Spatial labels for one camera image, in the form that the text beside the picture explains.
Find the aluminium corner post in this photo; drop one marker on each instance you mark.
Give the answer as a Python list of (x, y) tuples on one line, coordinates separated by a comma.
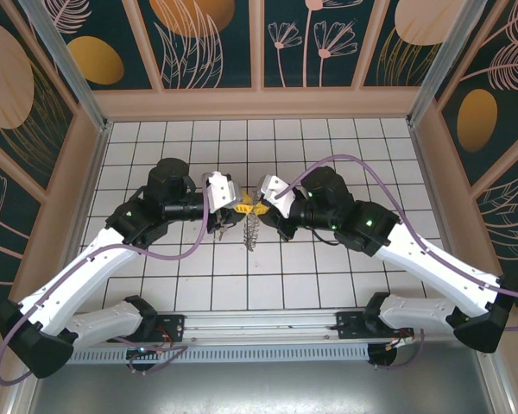
[(70, 69), (449, 64)]

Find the aluminium frame bar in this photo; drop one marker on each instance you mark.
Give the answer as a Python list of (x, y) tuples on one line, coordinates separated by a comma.
[(495, 384)]

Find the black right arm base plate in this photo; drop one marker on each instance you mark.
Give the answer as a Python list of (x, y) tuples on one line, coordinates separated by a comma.
[(347, 325)]

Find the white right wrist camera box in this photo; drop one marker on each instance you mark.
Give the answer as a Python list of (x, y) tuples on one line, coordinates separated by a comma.
[(276, 190)]

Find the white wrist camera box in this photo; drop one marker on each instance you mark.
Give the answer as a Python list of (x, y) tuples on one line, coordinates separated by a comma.
[(220, 192), (276, 190)]

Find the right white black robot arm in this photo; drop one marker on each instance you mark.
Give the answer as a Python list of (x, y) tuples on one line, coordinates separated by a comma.
[(436, 267)]

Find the silver key with black clip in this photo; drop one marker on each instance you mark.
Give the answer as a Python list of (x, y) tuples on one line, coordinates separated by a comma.
[(222, 233)]

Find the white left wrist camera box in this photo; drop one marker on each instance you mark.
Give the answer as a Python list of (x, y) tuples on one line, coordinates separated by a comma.
[(220, 192)]

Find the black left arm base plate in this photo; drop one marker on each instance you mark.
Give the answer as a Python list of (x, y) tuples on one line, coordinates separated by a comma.
[(172, 328)]

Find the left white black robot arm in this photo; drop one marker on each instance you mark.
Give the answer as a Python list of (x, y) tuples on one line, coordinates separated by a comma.
[(69, 280)]

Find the grey metal sheet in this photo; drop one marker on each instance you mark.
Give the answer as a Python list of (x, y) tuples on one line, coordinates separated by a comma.
[(259, 388)]

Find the aluminium mounting rail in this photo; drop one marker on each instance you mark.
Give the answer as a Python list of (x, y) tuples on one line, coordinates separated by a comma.
[(259, 323)]

